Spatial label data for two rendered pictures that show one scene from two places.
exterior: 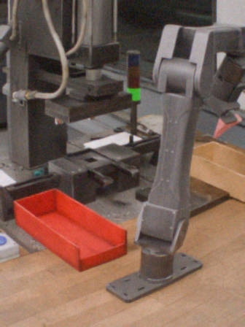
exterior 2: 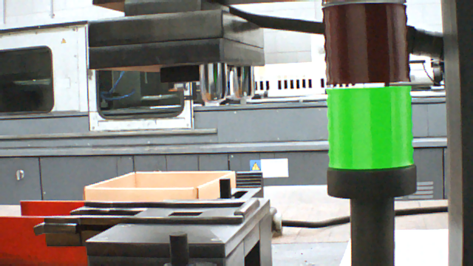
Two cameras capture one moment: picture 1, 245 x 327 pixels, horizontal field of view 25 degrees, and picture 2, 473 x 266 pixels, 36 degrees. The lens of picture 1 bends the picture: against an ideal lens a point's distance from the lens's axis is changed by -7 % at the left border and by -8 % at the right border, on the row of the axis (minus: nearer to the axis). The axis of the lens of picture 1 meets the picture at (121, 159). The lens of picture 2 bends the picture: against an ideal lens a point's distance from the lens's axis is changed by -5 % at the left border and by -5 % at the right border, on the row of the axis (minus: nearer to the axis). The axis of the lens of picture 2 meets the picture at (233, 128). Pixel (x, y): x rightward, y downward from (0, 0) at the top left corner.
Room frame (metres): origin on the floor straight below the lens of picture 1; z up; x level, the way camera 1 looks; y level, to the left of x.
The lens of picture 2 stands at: (1.81, -0.28, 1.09)
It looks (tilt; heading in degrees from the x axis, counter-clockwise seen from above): 3 degrees down; 141
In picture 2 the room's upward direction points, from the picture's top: 3 degrees counter-clockwise
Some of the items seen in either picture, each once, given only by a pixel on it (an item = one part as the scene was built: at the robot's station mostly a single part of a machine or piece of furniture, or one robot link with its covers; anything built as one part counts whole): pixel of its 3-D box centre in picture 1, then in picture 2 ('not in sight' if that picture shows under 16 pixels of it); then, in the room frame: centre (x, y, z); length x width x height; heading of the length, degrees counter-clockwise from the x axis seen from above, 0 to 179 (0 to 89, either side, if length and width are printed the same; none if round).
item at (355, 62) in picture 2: (133, 81); (366, 45); (1.60, -0.03, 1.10); 0.04 x 0.04 x 0.03
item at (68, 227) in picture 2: (125, 168); (79, 227); (1.27, -0.01, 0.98); 0.07 x 0.02 x 0.01; 39
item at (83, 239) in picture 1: (66, 228); (95, 234); (1.07, 0.11, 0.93); 0.25 x 0.12 x 0.06; 39
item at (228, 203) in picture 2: (80, 168); (185, 215); (1.27, 0.09, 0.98); 0.13 x 0.01 x 0.03; 39
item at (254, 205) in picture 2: (78, 155); (247, 221); (1.34, 0.10, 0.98); 0.07 x 0.01 x 0.03; 129
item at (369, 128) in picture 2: (133, 93); (370, 125); (1.60, -0.03, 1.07); 0.04 x 0.04 x 0.03
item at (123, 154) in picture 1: (94, 159); (189, 223); (1.32, 0.06, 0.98); 0.20 x 0.10 x 0.01; 129
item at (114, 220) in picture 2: (106, 160); (159, 232); (1.32, 0.03, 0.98); 0.13 x 0.01 x 0.03; 39
